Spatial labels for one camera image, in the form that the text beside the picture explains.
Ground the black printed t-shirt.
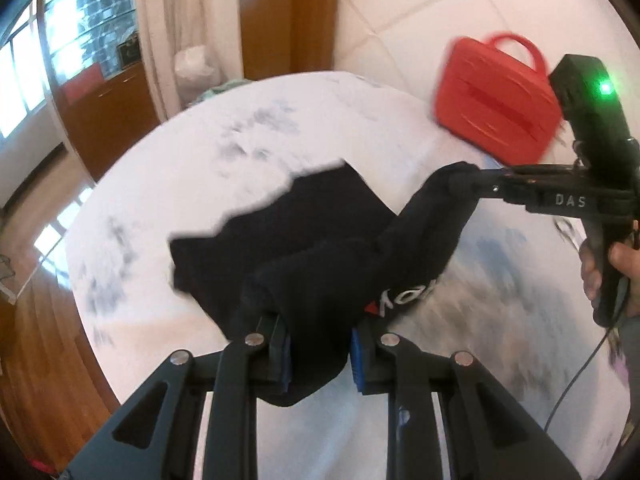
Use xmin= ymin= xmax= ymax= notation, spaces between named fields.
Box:
xmin=168 ymin=162 xmax=478 ymax=408

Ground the red small suitcase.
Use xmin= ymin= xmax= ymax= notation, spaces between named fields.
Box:
xmin=434 ymin=32 xmax=562 ymax=166

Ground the wooden cabinet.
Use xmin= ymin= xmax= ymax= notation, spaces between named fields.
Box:
xmin=52 ymin=62 xmax=160 ymax=181

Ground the white plastic bag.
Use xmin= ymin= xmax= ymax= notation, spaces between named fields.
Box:
xmin=174 ymin=44 xmax=222 ymax=106

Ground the person's right hand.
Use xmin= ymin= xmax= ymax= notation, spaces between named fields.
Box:
xmin=578 ymin=238 xmax=640 ymax=319

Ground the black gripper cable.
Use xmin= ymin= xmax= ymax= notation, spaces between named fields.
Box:
xmin=543 ymin=278 xmax=633 ymax=434

